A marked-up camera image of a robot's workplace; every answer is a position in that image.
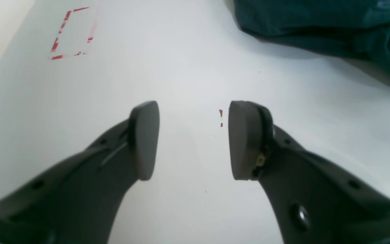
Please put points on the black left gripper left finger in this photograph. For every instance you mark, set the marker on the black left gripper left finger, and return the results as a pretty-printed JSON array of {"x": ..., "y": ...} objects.
[{"x": 77, "y": 200}]

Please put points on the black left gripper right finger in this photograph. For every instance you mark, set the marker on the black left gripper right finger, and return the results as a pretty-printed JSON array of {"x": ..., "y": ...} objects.
[{"x": 314, "y": 200}]

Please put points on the dark blue T-shirt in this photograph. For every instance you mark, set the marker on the dark blue T-shirt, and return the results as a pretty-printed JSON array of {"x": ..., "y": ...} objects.
[{"x": 355, "y": 29}]

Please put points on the red tape rectangle marking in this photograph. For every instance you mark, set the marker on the red tape rectangle marking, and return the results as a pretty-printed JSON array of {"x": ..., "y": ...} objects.
[{"x": 76, "y": 34}]

